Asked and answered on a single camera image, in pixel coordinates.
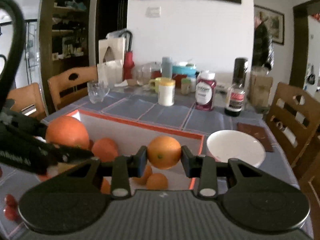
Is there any far wooden chair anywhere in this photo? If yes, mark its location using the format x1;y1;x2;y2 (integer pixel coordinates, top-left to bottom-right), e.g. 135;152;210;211
266;82;319;167

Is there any teal bowl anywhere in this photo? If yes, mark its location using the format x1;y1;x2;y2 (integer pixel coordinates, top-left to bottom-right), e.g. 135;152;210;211
172;64;197;76

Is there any white ceramic bowl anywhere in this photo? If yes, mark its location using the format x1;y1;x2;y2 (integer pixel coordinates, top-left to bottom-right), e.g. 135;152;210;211
207;130;266;168

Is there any red vitamin bottle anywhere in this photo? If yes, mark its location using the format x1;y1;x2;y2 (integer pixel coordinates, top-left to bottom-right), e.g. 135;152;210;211
195;70;216;111

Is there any blue plaid tablecloth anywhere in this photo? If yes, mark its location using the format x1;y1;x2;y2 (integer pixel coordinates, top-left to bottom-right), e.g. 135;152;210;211
1;92;299;239

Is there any left side wooden chair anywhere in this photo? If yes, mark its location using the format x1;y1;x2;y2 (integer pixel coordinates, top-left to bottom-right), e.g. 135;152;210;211
48;66;98;111

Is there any clear glass cup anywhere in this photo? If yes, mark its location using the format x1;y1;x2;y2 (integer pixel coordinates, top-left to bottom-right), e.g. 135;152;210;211
87;80;110;103

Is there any black cable hose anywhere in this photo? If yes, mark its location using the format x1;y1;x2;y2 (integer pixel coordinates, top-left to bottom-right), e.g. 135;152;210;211
0;0;27;116

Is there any dark supplement bottle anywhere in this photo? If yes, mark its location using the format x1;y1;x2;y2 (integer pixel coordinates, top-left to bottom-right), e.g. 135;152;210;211
225;83;245;116

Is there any grey blue tumbler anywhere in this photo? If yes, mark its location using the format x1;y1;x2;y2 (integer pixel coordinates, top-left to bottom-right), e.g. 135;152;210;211
161;57;172;79

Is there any black thermos bottle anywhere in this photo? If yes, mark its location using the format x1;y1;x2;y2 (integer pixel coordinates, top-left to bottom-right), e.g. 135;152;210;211
232;57;248;94

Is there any wooden chair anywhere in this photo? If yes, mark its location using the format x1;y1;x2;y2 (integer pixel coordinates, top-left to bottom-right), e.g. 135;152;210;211
266;82;319;167
48;66;98;111

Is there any brown wallet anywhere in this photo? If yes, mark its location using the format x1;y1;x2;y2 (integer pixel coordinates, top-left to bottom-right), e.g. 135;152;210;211
237;123;274;152

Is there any yellow lid white jar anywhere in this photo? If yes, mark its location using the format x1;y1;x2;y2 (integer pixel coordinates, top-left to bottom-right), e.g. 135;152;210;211
158;77;176;107

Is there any red tomato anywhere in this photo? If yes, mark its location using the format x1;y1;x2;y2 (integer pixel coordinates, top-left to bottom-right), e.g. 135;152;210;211
3;194;19;221

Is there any white paper bag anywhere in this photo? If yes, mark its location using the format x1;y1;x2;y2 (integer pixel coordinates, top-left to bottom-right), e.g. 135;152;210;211
97;29;126;88

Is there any large orange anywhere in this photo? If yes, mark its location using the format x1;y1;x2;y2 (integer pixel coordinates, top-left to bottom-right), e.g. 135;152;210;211
45;115;90;150

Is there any red umbrella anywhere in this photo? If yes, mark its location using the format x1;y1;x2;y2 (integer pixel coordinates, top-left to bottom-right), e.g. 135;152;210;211
119;29;135;80

